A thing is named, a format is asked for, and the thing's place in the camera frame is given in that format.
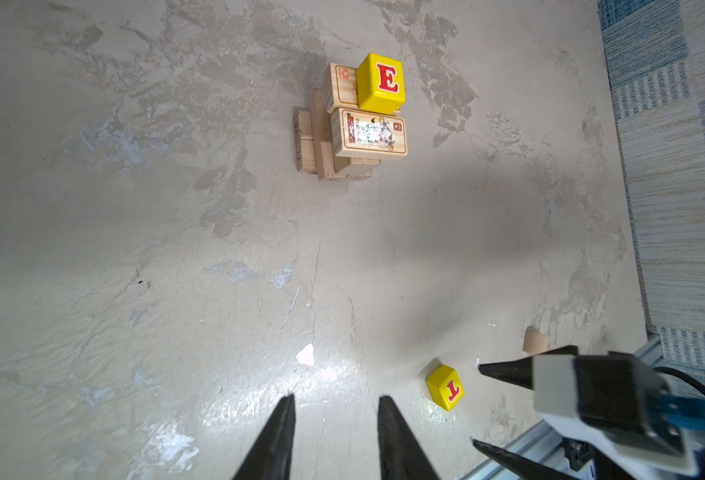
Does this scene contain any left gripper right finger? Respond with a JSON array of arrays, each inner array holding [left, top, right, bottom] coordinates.
[[378, 395, 439, 479]]

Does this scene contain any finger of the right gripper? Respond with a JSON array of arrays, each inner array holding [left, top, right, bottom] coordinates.
[[472, 439, 576, 480], [477, 345, 579, 392]]

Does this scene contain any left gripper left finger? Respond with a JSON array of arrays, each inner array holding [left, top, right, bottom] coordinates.
[[234, 394, 296, 480]]

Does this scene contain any small wood cylinder block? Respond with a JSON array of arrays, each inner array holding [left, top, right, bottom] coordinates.
[[523, 326, 551, 355]]

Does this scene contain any small yellow block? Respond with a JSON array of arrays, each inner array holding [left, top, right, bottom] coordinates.
[[426, 365, 466, 411]]

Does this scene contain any light wood block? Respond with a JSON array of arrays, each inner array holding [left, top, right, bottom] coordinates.
[[310, 89, 344, 181]]

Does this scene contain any patterned wood block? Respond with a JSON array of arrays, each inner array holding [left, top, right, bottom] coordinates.
[[322, 63, 359, 113], [330, 108, 409, 160]]

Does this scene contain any yellow letter cube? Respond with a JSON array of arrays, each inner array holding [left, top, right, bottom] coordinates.
[[357, 53, 407, 115]]

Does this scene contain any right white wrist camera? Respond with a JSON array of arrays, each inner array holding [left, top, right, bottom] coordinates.
[[533, 354, 705, 479]]

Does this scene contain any black corrugated cable hose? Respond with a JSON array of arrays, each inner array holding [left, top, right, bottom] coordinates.
[[651, 365, 705, 400]]

